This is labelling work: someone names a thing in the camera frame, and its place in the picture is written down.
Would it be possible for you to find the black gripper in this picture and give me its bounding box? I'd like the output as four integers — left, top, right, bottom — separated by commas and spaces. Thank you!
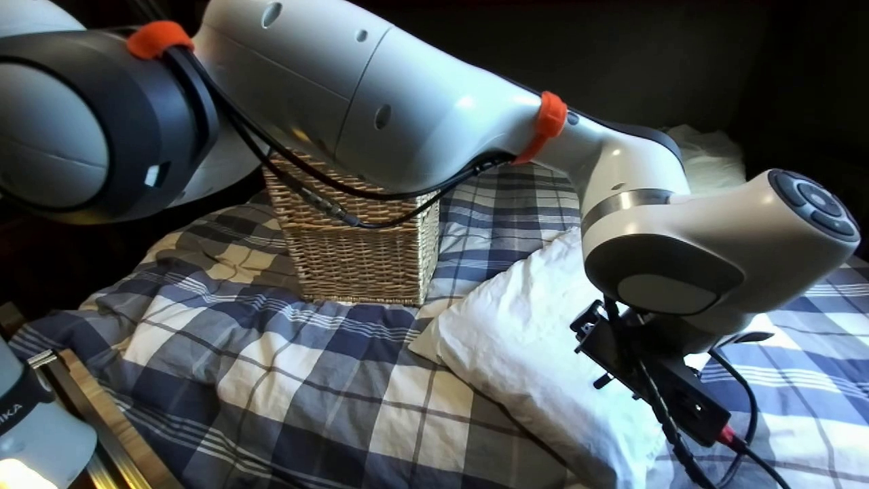
566, 298, 657, 392

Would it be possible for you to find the grey cloth garment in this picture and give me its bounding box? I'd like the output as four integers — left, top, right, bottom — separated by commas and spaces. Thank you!
432, 226, 782, 489

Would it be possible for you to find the grey bed pillow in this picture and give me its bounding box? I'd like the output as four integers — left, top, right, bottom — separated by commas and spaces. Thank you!
664, 122, 751, 202

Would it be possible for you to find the wicker laundry basket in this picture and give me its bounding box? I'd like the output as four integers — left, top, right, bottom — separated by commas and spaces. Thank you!
257, 146, 445, 309

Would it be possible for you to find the blue plaid duvet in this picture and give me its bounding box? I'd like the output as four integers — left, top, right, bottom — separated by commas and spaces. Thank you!
8, 161, 869, 489

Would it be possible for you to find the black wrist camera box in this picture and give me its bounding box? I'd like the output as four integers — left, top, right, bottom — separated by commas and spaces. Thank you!
631, 350, 732, 448

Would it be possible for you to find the orange strap near wrist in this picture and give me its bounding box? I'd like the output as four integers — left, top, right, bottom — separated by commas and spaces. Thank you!
513, 89, 573, 168

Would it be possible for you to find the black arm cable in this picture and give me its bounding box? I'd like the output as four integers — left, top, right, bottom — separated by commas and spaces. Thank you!
159, 43, 523, 230

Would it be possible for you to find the metal base rail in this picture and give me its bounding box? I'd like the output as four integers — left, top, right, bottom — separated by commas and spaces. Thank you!
0, 301, 185, 489

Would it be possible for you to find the orange strap near elbow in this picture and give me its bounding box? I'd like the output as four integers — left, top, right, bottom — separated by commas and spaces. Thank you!
122, 20, 198, 62

